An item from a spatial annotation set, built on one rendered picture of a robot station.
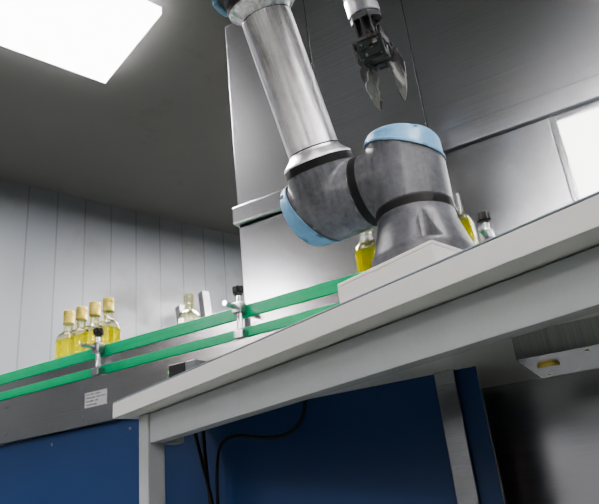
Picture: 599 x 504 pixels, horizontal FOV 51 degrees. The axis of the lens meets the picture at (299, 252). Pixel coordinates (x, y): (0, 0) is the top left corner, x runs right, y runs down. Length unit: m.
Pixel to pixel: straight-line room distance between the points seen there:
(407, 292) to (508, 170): 0.90
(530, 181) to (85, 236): 3.66
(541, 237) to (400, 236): 0.23
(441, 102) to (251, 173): 0.63
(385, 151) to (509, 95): 0.88
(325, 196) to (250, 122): 1.18
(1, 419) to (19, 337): 2.35
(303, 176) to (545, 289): 0.43
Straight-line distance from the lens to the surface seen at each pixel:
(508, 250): 0.73
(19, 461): 2.00
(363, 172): 0.96
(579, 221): 0.70
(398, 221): 0.89
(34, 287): 4.51
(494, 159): 1.68
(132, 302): 4.76
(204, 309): 4.65
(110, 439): 1.75
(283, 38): 1.06
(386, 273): 0.85
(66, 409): 1.85
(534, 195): 1.62
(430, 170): 0.93
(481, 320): 0.79
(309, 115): 1.03
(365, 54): 1.48
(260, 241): 1.93
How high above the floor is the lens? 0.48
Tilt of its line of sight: 23 degrees up
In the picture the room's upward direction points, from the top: 6 degrees counter-clockwise
